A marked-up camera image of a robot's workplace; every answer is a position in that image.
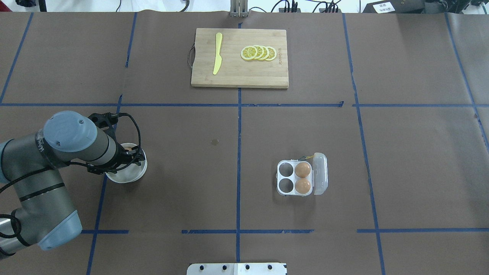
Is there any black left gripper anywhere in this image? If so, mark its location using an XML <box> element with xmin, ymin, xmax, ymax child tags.
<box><xmin>87</xmin><ymin>147</ymin><xmax>146</xmax><ymax>175</ymax></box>

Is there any white bowl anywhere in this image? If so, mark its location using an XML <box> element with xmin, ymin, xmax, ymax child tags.
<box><xmin>105</xmin><ymin>149</ymin><xmax>148</xmax><ymax>183</ymax></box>

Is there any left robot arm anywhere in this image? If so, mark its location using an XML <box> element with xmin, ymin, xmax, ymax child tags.
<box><xmin>1</xmin><ymin>111</ymin><xmax>147</xmax><ymax>259</ymax></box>

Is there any clear plastic egg box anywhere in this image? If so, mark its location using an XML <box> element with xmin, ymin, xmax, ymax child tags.
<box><xmin>276</xmin><ymin>152</ymin><xmax>329</xmax><ymax>197</ymax></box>

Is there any black electronics box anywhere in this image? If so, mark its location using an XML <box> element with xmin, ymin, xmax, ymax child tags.
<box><xmin>361</xmin><ymin>0</ymin><xmax>449</xmax><ymax>14</ymax></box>

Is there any yellow plastic knife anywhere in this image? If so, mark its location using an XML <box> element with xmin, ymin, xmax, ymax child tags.
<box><xmin>213</xmin><ymin>32</ymin><xmax>222</xmax><ymax>75</ymax></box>

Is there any wooden cutting board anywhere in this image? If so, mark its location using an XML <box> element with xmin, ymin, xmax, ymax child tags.
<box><xmin>191</xmin><ymin>28</ymin><xmax>289</xmax><ymax>89</ymax></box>

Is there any lemon slice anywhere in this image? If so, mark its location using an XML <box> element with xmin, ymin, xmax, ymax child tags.
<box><xmin>240</xmin><ymin>46</ymin><xmax>258</xmax><ymax>60</ymax></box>
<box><xmin>252</xmin><ymin>45</ymin><xmax>261</xmax><ymax>60</ymax></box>
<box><xmin>264</xmin><ymin>46</ymin><xmax>277</xmax><ymax>61</ymax></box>
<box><xmin>257</xmin><ymin>46</ymin><xmax>269</xmax><ymax>60</ymax></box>

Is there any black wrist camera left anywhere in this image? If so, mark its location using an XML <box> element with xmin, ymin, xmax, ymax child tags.
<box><xmin>88</xmin><ymin>112</ymin><xmax>119</xmax><ymax>130</ymax></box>

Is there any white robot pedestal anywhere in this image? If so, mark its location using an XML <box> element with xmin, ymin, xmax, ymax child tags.
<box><xmin>186</xmin><ymin>262</ymin><xmax>288</xmax><ymax>275</ymax></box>

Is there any aluminium frame post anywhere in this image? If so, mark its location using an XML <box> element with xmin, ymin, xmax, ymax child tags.
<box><xmin>230</xmin><ymin>0</ymin><xmax>249</xmax><ymax>18</ymax></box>

